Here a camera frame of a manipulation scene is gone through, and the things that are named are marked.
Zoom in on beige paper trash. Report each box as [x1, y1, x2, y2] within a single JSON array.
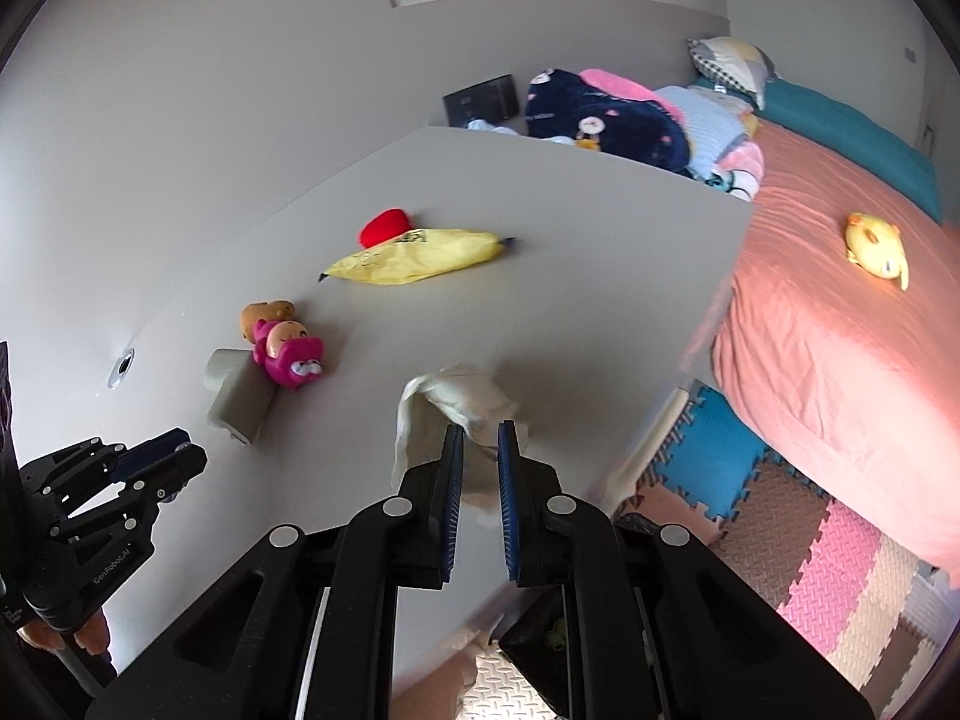
[[392, 364, 529, 528]]

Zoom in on pink figurine toy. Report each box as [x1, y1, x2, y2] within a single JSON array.
[[252, 320, 324, 390]]

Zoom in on black lined trash bin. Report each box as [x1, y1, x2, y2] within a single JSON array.
[[496, 587, 569, 718]]

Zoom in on grey white desk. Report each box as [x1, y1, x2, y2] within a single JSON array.
[[2, 128, 752, 665]]

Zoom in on yellow banana snack wrapper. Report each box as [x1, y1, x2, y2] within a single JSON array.
[[319, 227, 514, 286]]

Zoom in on red heart toy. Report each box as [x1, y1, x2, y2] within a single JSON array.
[[358, 208, 413, 249]]

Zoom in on colourful foam puzzle floor mat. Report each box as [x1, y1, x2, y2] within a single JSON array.
[[460, 380, 950, 720]]

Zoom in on bed with salmon sheet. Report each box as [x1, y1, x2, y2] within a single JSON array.
[[711, 122, 958, 575]]

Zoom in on pink white folded clothes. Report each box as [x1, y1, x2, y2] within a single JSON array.
[[708, 140, 765, 202]]

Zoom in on navy blue plush blanket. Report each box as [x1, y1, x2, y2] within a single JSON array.
[[524, 68, 692, 174]]

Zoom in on yellow plush duck toy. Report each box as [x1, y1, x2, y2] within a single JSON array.
[[844, 213, 910, 291]]

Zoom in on light blue folded blanket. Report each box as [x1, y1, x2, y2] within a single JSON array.
[[658, 86, 747, 181]]

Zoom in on pink folded fabric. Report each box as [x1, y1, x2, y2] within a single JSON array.
[[579, 68, 685, 124]]

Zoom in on teal long pillow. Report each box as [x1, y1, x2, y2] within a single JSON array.
[[690, 76, 944, 224]]

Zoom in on patterned grey yellow pillow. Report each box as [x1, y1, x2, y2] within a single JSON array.
[[686, 36, 778, 110]]

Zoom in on desk cable grommet hole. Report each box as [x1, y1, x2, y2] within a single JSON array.
[[107, 348, 137, 390]]

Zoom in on black wall switch panel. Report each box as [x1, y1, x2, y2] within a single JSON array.
[[443, 75, 519, 128]]

